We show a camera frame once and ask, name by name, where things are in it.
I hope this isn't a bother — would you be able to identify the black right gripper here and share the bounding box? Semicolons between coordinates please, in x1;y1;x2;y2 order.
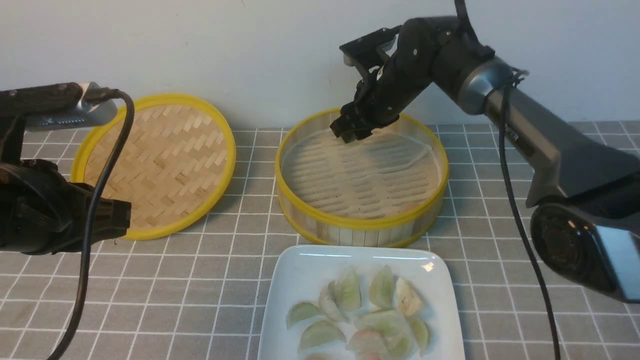
330;25;433;144

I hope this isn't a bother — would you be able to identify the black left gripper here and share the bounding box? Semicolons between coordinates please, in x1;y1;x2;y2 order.
0;160;132;255

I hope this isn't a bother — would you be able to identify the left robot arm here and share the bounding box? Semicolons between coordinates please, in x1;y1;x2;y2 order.
0;82;135;256

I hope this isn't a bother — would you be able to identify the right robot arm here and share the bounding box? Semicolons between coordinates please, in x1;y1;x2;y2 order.
330;16;640;304

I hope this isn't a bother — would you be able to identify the green dumpling plate top right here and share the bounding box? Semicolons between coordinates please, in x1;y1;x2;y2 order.
369;265;395;309

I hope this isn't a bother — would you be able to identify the green dumpling plate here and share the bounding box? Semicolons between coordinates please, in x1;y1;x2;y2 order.
285;301;323;330
369;265;395;309
318;267;362;322
406;316;432;356
354;310;415;360
297;320;346;353

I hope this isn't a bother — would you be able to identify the green dumpling plate top middle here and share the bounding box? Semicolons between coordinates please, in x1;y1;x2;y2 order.
318;267;362;322

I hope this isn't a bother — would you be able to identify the white square plate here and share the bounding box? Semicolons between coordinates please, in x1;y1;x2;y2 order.
257;244;466;360

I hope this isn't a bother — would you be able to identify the cream dumpling on plate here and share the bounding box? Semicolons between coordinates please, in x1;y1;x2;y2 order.
395;277;425;317

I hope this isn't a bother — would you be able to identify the green dumpling plate centre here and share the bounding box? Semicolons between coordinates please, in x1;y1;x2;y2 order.
354;310;415;360

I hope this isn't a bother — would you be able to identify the green dumpling plate lower left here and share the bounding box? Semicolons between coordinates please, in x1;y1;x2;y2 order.
297;320;346;353

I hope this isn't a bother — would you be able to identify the pink dumpling plate bottom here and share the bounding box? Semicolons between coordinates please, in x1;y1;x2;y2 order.
305;329;388;360

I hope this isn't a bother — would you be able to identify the white mesh steamer liner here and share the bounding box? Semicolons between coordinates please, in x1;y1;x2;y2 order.
281;130;442;219

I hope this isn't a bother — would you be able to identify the yellow rimmed bamboo steamer basket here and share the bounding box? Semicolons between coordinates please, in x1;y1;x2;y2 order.
275;109;450;248

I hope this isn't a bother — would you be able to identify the yellow rimmed woven steamer lid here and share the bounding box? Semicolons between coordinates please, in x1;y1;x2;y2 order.
103;93;237;240

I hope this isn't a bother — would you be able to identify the grey checked tablecloth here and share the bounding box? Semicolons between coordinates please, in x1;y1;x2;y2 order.
0;123;640;360

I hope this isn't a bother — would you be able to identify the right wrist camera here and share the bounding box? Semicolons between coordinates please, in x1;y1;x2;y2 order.
339;25;401;73

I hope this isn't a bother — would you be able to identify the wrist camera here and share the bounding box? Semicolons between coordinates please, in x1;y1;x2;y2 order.
17;81;118;133
339;25;401;73

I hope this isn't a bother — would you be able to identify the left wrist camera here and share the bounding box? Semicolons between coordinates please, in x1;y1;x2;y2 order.
17;81;118;133

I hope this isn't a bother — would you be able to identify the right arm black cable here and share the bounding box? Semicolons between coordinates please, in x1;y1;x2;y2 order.
454;0;562;360

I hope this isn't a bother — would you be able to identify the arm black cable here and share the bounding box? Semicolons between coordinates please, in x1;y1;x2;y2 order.
454;0;562;360
47;88;136;360

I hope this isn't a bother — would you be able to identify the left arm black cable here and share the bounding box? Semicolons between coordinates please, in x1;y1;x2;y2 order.
47;88;136;360

